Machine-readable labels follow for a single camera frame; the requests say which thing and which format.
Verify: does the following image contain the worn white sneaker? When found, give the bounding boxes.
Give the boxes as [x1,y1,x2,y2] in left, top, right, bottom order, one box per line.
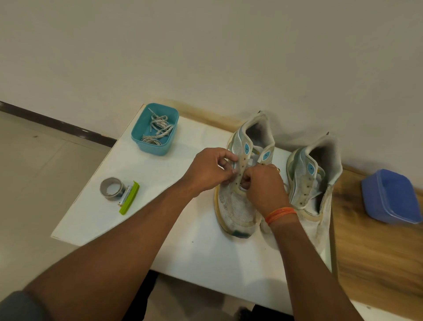
[214,112,276,239]
[259,134,343,252]

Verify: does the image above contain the grey tape roll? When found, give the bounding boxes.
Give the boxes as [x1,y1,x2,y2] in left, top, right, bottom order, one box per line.
[100,177,126,202]

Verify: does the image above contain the green utility cutter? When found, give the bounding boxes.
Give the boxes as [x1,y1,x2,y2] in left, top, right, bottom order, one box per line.
[118,180,141,216]

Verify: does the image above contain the person's left forearm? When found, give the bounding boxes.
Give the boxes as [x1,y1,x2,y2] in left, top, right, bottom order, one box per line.
[25,182,196,321]

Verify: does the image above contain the person's right hand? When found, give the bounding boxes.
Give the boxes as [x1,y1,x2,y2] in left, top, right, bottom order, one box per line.
[240,164,292,219]

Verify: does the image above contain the blue plastic container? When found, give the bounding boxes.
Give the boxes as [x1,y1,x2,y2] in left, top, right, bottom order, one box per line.
[361,169,423,225]

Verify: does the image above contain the orange thread wristband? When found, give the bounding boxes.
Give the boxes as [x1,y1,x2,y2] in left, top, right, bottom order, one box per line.
[264,207,298,227]

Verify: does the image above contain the black trousers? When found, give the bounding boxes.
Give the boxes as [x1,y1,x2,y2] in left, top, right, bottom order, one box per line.
[122,269,295,321]

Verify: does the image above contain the person's right forearm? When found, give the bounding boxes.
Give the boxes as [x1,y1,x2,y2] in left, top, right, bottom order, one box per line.
[269,215,364,321]

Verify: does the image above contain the teal plastic container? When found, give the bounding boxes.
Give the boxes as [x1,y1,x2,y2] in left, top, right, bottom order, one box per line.
[130,103,180,157]

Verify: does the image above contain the person's left hand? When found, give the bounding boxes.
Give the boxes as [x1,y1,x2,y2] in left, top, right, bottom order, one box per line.
[180,147,239,199]

